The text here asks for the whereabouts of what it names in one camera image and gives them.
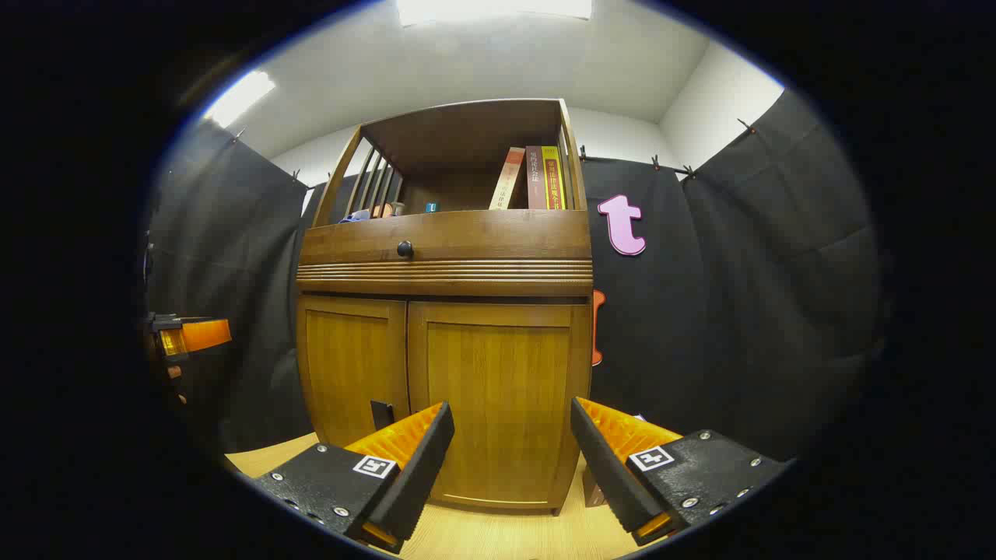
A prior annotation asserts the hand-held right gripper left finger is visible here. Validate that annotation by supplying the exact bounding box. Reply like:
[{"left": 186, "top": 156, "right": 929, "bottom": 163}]
[{"left": 251, "top": 401, "right": 455, "bottom": 555}]

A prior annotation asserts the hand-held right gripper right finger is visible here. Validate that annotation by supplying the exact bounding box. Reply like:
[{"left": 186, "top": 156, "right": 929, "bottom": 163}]
[{"left": 570, "top": 397, "right": 794, "bottom": 547}]

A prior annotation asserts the wooden shoe cabinet door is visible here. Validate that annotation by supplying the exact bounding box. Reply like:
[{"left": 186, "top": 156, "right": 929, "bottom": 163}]
[
  {"left": 406, "top": 300, "right": 592, "bottom": 510},
  {"left": 297, "top": 296, "right": 410, "bottom": 448}
]

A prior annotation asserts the wooden double-door shoe cabinet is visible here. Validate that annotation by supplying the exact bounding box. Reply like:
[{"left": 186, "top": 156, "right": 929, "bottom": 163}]
[{"left": 296, "top": 98, "right": 594, "bottom": 516}]

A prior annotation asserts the brown book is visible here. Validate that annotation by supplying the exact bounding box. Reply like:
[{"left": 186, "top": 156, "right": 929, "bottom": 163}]
[{"left": 581, "top": 465, "right": 608, "bottom": 509}]

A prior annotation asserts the black backdrop cloth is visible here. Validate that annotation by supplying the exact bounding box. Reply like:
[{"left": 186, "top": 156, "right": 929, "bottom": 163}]
[{"left": 148, "top": 89, "right": 884, "bottom": 461}]

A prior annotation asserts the small ceiling light panel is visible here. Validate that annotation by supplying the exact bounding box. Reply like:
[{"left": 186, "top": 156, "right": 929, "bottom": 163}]
[{"left": 203, "top": 71, "right": 277, "bottom": 128}]

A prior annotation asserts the dark red book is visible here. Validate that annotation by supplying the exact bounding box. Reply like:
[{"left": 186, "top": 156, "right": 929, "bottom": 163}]
[{"left": 526, "top": 145, "right": 549, "bottom": 210}]

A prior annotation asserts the large ceiling light panel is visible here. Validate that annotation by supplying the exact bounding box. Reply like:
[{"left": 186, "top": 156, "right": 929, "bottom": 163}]
[{"left": 397, "top": 0, "right": 593, "bottom": 27}]

